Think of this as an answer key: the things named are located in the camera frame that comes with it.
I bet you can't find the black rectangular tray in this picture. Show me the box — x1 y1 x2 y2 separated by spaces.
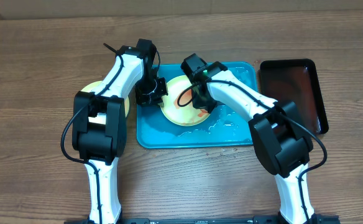
259 58 329 134

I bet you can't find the teal plastic tray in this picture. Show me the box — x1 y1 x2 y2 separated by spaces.
136 61 259 149

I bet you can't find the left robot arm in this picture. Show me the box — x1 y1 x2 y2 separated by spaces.
66 39 167 223

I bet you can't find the yellow-green plate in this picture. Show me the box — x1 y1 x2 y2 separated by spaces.
81 81 130 116
161 75 209 126

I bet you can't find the orange green sponge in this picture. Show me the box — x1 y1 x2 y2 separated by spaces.
198 109 209 118

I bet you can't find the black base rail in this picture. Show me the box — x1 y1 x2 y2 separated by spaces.
64 214 341 224

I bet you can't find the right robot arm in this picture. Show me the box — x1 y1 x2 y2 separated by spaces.
181 54 314 223

